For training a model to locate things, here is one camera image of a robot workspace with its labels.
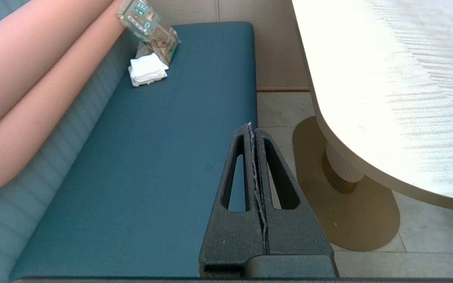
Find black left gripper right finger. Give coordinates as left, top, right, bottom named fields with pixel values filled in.
left=246, top=129, right=338, bottom=277

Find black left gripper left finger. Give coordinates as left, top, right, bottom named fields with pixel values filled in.
left=199, top=123, right=268, bottom=277

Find dark blue bench seat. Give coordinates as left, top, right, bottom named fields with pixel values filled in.
left=9, top=22, right=258, bottom=280

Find white folded napkins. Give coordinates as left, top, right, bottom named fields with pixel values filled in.
left=128, top=53, right=169, bottom=87

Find grey-blue ribbed bench backrest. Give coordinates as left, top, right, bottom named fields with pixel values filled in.
left=0, top=0, right=140, bottom=283

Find pink bolster cushion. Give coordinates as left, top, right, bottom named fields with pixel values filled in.
left=0, top=0, right=115, bottom=148
left=0, top=12, right=129, bottom=196

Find green printed snack packet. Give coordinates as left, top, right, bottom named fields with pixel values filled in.
left=116, top=0, right=180, bottom=66

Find gold table pedestal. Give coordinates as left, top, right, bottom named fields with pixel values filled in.
left=293, top=116, right=401, bottom=252

